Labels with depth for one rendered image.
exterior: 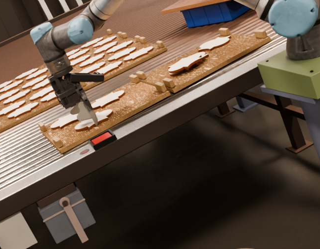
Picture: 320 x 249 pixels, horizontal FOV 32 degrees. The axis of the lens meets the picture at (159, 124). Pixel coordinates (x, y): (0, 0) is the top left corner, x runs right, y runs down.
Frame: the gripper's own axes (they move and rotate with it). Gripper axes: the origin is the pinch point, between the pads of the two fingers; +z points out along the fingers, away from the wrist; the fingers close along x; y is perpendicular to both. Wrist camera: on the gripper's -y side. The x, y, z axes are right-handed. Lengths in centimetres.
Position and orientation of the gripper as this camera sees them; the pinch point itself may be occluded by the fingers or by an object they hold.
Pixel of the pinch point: (93, 119)
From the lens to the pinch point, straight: 191.5
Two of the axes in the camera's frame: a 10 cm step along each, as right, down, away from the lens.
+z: 3.9, 8.5, 3.6
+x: 3.7, 2.1, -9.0
